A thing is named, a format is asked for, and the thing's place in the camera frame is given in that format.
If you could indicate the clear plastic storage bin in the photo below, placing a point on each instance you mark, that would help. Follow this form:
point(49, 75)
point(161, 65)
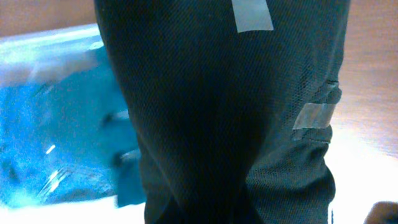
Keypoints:
point(49, 55)

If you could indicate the teal blue shirt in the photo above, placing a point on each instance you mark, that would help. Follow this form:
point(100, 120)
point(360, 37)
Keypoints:
point(69, 141)

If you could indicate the black garment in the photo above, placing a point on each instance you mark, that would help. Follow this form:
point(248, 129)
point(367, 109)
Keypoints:
point(231, 102)

